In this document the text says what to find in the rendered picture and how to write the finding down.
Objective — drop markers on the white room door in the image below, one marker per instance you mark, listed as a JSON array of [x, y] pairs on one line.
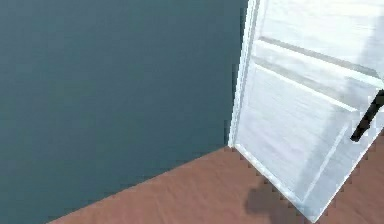
[[293, 133]]

